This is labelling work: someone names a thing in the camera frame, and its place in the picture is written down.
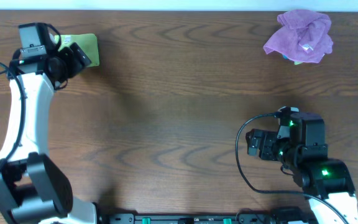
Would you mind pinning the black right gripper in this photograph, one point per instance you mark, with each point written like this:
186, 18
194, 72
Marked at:
268, 138

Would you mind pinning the blue cloth under pile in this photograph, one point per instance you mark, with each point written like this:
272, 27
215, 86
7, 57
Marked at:
285, 57

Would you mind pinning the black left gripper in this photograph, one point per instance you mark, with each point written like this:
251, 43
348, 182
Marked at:
77, 55

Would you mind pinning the green microfiber cloth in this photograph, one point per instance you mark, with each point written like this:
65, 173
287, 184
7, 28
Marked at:
87, 42

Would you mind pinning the purple microfiber cloth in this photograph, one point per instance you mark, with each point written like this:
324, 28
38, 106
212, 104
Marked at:
303, 36

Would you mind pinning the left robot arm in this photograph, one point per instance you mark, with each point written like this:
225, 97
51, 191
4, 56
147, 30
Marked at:
32, 188

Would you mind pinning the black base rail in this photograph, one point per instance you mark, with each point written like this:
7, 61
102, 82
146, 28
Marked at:
282, 215

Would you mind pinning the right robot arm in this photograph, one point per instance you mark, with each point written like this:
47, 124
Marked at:
325, 182

